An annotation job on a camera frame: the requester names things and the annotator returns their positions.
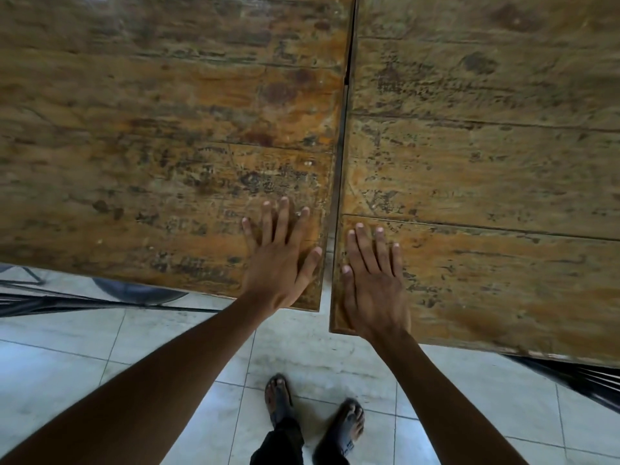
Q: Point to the person's left hand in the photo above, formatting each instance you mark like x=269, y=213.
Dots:
x=273, y=271

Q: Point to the person's right hand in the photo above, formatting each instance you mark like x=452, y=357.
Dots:
x=375, y=300

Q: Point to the person's left middle finger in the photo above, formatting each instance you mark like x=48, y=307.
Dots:
x=282, y=220

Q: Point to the person's left thumb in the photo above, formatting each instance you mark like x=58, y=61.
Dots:
x=311, y=266

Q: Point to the person's right thumb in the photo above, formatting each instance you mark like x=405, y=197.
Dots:
x=347, y=280

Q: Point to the person's left little finger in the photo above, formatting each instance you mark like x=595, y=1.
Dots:
x=249, y=234

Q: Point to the person's right middle finger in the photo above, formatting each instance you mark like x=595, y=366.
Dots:
x=380, y=249

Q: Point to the person's left forearm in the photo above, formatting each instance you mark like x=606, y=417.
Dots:
x=145, y=387

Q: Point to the person's right forearm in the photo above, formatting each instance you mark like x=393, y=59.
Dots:
x=445, y=406

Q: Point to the black sandal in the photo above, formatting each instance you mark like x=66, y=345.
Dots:
x=345, y=428
x=279, y=397

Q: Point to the black trouser leg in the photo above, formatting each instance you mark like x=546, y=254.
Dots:
x=329, y=457
x=281, y=443

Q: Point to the black metal table frame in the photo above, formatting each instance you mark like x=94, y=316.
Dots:
x=576, y=377
x=72, y=300

